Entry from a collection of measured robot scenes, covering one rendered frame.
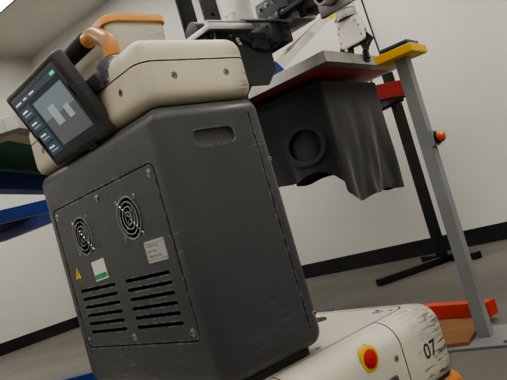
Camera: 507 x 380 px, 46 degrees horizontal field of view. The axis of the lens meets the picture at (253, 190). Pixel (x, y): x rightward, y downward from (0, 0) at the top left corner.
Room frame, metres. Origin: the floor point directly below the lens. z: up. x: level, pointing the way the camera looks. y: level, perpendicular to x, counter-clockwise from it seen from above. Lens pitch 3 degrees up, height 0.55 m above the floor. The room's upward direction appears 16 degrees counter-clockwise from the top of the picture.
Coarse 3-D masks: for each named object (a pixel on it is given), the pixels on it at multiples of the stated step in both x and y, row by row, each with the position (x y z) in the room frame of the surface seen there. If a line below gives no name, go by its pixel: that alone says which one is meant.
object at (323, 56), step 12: (312, 60) 1.92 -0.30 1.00; (324, 60) 1.89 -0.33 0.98; (336, 60) 1.94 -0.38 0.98; (348, 60) 2.01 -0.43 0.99; (360, 60) 2.08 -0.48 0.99; (372, 60) 2.16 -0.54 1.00; (288, 72) 1.98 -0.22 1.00; (300, 72) 1.95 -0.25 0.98; (384, 72) 2.36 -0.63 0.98; (276, 84) 2.02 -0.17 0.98; (252, 96) 2.08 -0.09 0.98
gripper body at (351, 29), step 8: (352, 16) 2.10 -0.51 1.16; (336, 24) 2.14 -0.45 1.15; (344, 24) 2.12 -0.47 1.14; (352, 24) 2.10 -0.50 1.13; (360, 24) 2.09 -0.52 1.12; (344, 32) 2.12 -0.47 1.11; (352, 32) 2.10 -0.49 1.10; (360, 32) 2.09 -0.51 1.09; (344, 40) 2.13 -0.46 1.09; (352, 40) 2.11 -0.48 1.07; (360, 40) 2.09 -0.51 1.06; (344, 48) 2.13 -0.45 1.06
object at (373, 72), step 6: (354, 72) 2.19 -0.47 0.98; (360, 72) 2.22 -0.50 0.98; (366, 72) 2.25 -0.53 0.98; (372, 72) 2.29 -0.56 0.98; (378, 72) 2.32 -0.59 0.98; (342, 78) 2.23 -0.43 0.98; (348, 78) 2.26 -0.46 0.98; (354, 78) 2.30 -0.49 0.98; (360, 78) 2.33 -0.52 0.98; (366, 78) 2.37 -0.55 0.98
